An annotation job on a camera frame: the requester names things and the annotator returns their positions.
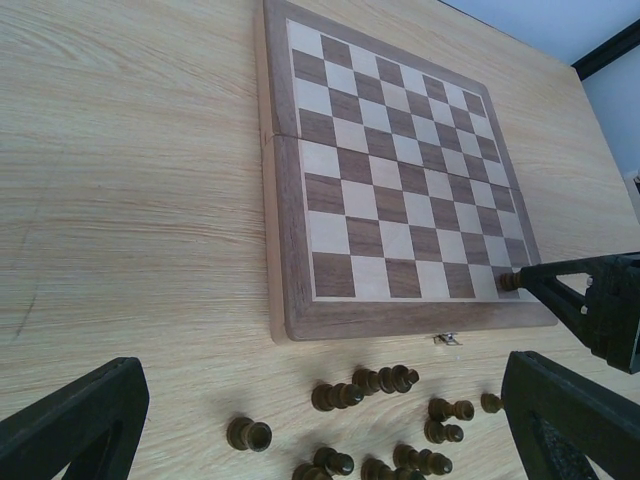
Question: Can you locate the dark pawn near board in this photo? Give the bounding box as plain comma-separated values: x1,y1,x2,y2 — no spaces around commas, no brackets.
226,417,272,452

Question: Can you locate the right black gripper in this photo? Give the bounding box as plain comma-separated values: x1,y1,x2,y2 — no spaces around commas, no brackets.
519,252,639,374

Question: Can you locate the dark bishop chess piece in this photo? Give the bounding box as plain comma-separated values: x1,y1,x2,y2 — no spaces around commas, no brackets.
311,383,364,412

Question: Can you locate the dark pawn lower middle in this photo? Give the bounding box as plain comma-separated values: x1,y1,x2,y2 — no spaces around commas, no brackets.
291,447,355,480

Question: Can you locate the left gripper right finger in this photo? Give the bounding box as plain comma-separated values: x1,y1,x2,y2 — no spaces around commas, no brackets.
501,351,639,479

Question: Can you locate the dark piece pile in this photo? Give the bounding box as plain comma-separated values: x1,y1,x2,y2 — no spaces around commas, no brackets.
424,419,464,444

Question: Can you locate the wooden chess board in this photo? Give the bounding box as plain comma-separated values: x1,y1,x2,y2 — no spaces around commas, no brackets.
254,1,555,342

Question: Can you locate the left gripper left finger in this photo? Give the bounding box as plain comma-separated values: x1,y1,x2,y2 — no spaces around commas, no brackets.
1,357,149,479

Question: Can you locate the dark knight chess piece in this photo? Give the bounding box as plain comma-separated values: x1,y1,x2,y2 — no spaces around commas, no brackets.
361,457,425,480

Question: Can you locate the dark pawn beside knight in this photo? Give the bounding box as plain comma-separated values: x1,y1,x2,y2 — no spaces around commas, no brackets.
393,444,453,476

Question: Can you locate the dark rook chess piece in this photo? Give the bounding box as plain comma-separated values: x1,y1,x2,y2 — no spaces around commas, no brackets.
499,272,523,292

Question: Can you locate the metal board latch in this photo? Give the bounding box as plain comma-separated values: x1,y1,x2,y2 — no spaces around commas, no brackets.
433,332,462,346

